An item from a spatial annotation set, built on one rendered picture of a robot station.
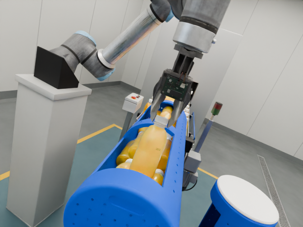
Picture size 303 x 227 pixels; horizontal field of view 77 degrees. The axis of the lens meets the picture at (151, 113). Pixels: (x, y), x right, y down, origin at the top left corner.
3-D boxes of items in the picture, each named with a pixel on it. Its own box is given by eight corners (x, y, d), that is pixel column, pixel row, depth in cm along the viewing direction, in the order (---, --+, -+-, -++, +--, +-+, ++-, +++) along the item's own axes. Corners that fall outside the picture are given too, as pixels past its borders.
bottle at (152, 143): (121, 177, 56) (144, 118, 56) (141, 180, 59) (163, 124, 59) (130, 190, 50) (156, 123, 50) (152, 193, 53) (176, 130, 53)
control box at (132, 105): (121, 109, 147) (125, 97, 143) (129, 103, 166) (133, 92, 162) (133, 113, 146) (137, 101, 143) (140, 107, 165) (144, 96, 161)
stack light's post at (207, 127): (164, 213, 198) (209, 119, 162) (165, 210, 201) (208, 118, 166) (168, 215, 197) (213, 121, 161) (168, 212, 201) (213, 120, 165)
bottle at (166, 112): (170, 118, 124) (166, 129, 106) (160, 113, 124) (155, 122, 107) (175, 109, 122) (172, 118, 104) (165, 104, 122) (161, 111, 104)
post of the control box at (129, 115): (100, 200, 187) (128, 107, 154) (102, 197, 190) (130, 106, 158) (103, 202, 186) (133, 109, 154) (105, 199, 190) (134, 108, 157)
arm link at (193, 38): (179, 24, 49) (216, 38, 48) (172, 44, 50) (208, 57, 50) (177, 19, 40) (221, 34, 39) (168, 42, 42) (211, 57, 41)
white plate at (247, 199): (255, 181, 103) (254, 183, 104) (209, 169, 99) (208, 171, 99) (294, 228, 78) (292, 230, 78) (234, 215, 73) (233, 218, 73)
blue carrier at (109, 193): (54, 253, 51) (70, 165, 42) (139, 132, 133) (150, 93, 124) (155, 298, 48) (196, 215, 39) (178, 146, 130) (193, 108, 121)
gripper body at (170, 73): (153, 93, 45) (172, 42, 41) (159, 88, 53) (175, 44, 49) (184, 105, 45) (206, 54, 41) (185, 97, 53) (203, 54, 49)
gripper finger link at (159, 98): (139, 121, 50) (156, 91, 47) (144, 114, 56) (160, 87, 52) (149, 127, 50) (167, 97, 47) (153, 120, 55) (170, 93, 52)
